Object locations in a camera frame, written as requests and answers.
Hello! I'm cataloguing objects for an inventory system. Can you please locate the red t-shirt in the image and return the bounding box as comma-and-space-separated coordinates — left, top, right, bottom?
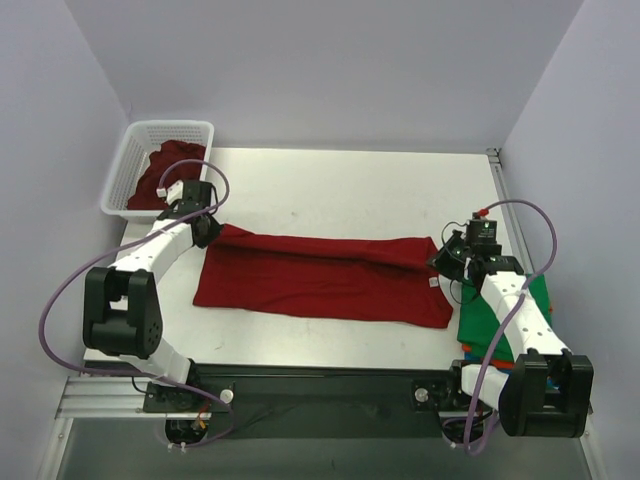
193, 225, 453, 329

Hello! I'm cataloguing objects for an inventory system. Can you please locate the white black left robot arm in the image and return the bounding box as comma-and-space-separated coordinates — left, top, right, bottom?
82, 213, 224, 412

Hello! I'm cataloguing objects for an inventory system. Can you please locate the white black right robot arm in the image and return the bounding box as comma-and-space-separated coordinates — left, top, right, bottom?
428, 230, 594, 438

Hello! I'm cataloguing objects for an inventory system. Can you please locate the green folded t-shirt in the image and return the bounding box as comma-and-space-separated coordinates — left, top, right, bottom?
457, 275, 553, 359

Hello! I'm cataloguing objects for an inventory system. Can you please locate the dark red crumpled shirt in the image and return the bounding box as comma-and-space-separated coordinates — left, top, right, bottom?
126, 140, 209, 211

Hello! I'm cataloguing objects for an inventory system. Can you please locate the white perforated plastic basket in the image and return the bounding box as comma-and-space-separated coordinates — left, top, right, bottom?
101, 120, 215, 223

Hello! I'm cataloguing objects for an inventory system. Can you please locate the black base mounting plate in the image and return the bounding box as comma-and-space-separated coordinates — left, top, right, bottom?
142, 365, 470, 441

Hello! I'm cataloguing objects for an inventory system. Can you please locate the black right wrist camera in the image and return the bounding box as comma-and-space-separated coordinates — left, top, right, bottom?
465, 208, 502, 256

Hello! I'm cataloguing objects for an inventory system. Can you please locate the aluminium frame rail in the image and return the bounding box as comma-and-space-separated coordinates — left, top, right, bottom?
486, 148, 608, 479

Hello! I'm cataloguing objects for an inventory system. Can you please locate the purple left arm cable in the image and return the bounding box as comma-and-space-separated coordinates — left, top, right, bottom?
38, 158, 236, 449

